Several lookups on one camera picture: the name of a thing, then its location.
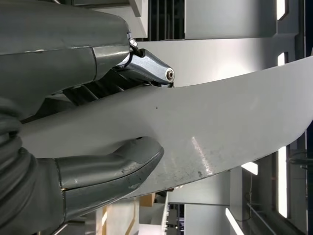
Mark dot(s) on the ceiling light strip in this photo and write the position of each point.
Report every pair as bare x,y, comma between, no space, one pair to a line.
249,168
282,181
233,222

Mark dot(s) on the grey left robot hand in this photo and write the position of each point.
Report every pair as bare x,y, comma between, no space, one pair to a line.
48,48

